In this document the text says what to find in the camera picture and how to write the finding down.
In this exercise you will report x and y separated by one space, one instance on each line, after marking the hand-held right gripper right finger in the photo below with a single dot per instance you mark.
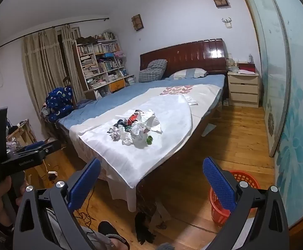
218 185

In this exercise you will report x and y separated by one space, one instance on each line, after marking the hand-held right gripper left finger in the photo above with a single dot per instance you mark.
85 185

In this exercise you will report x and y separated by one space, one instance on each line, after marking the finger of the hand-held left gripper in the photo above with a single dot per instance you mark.
32 146
52 145

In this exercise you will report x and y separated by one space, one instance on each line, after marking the red plastic basket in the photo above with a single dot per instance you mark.
219 213

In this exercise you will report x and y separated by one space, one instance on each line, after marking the printed paper ball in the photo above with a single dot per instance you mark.
114 132

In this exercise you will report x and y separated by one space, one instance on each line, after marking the white tissue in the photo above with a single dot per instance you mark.
191 101
126 138

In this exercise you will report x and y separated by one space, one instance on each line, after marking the white paper cup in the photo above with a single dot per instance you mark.
138 136

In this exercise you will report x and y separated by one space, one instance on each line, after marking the green wrapper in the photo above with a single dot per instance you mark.
149 140

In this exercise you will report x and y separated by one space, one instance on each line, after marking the red and white box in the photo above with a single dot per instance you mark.
133 118

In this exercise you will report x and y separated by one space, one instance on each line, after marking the white plastic bag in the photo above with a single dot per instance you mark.
151 122

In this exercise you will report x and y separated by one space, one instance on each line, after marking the crinkled silver foil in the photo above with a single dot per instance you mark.
13 145

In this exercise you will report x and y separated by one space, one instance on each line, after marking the white charger plug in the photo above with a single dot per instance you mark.
52 174

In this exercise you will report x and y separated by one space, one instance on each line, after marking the blue moon print blanket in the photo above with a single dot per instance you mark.
60 101

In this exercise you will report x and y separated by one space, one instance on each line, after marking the white flat board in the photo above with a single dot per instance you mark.
208 130

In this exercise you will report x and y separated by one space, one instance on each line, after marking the person's foot in slipper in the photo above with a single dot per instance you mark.
112 235

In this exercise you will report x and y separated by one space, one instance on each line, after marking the wooden chair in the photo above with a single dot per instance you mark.
68 82

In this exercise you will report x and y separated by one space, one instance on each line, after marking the black cloth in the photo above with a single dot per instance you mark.
143 229

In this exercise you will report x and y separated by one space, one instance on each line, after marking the beige curtain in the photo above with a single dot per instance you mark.
69 62
42 67

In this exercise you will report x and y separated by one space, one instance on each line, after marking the folded white tissue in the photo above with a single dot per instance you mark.
191 101

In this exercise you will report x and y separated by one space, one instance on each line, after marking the white cloth with pink print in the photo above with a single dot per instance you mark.
206 93

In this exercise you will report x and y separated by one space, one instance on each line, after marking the blue bed sheet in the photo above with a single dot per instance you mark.
130 91

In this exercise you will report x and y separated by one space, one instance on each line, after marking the rows of books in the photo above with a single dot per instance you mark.
105 65

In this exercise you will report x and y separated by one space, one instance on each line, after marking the cream nightstand with drawers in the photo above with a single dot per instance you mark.
244 91

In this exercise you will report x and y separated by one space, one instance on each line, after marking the white bookshelf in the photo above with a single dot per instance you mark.
96 54

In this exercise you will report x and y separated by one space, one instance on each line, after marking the floral sliding door wardrobe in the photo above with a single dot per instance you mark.
292 109

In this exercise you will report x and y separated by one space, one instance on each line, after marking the blue and white pillow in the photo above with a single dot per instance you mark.
189 73

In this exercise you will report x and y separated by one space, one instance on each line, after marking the black curtain rod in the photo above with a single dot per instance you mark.
52 26

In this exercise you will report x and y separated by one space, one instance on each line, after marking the grey plaid pillow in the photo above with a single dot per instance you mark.
152 70

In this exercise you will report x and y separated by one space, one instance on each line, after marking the small clear bottle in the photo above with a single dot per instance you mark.
250 58

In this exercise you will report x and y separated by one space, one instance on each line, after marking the dark wooden bed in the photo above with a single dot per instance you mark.
188 54

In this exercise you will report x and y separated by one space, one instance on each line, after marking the small brown framed wall picture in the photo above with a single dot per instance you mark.
137 22

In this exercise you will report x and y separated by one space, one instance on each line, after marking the white deer wall hook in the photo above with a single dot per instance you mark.
227 23

